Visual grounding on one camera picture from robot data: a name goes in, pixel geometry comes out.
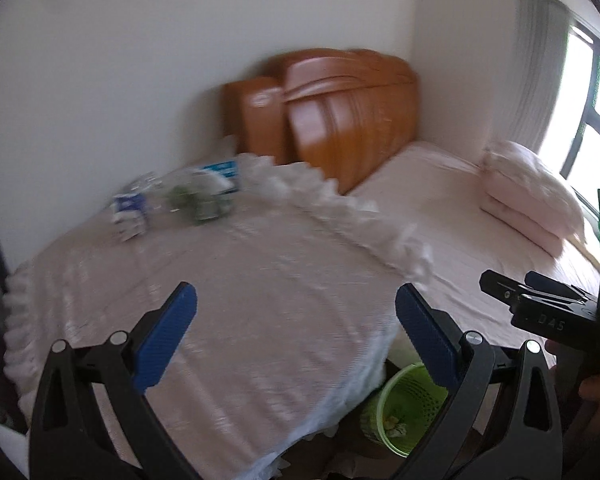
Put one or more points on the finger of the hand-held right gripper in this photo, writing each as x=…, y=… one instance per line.
x=555, y=290
x=497, y=287

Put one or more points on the blue and white box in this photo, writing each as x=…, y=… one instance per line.
x=225, y=172

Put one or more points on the green plastic wastebasket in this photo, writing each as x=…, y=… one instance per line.
x=410, y=391

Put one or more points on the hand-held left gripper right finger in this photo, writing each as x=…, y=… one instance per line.
x=425, y=340

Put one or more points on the crumpled paper scraps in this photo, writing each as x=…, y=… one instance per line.
x=396, y=426

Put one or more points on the wooden bedside cabinet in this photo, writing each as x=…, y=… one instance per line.
x=255, y=120

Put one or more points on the dark-framed window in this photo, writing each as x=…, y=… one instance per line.
x=592, y=110

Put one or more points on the bed with pink sheet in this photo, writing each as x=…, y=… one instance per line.
x=430, y=205

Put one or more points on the wooden headboard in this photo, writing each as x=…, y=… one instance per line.
x=350, y=115

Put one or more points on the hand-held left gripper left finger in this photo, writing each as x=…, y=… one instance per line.
x=165, y=340

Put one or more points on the grey curtain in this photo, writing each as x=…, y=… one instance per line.
x=537, y=75

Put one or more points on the blue white tissue pack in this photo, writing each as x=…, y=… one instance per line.
x=129, y=210

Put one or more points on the green and white packet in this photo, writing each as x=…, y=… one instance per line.
x=200, y=200

